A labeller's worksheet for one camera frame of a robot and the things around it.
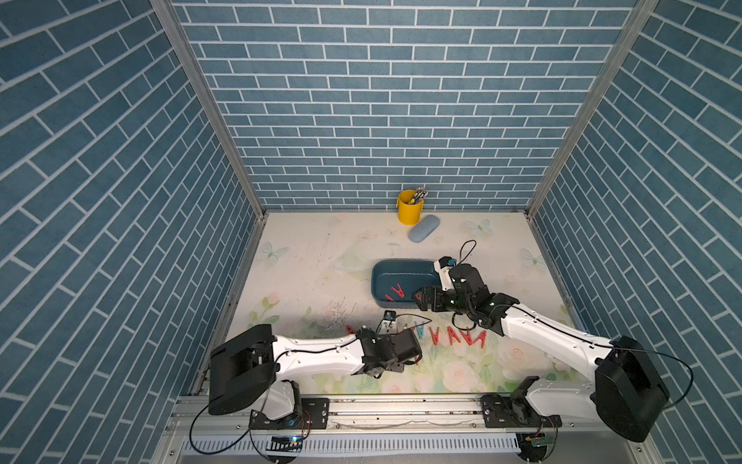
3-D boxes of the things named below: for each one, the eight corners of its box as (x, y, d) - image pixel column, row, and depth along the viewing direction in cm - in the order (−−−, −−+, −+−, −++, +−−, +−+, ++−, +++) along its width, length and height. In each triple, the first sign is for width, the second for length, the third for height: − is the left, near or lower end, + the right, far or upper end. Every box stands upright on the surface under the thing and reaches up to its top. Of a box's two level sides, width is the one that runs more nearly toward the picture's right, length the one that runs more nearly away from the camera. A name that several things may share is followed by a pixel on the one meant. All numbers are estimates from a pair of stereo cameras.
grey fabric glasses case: (405, 236, 115) (405, 232, 113) (428, 216, 123) (429, 212, 121) (418, 245, 112) (419, 241, 110) (441, 224, 120) (442, 220, 118)
